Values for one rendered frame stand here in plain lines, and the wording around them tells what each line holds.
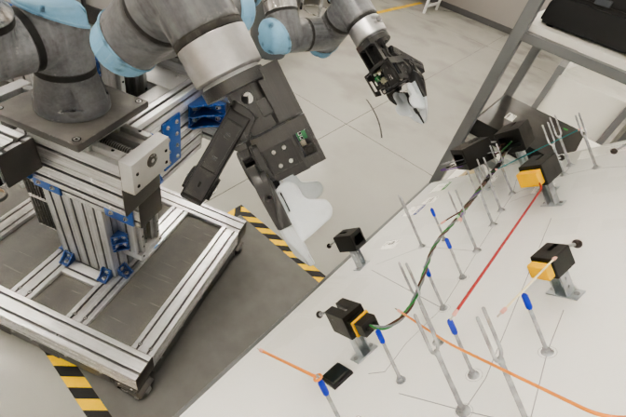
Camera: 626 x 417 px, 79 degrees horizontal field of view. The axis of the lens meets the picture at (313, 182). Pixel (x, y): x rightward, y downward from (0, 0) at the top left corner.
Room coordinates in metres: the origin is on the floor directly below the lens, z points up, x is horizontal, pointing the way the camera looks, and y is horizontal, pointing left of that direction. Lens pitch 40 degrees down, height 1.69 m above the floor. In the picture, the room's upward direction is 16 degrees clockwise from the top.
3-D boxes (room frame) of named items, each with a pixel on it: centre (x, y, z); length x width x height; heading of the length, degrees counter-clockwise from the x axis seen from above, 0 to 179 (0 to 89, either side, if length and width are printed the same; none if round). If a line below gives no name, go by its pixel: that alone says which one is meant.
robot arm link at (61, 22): (0.66, 0.57, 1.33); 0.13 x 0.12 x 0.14; 159
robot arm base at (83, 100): (0.67, 0.57, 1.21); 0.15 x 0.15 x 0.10
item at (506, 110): (1.32, -0.71, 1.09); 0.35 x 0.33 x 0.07; 150
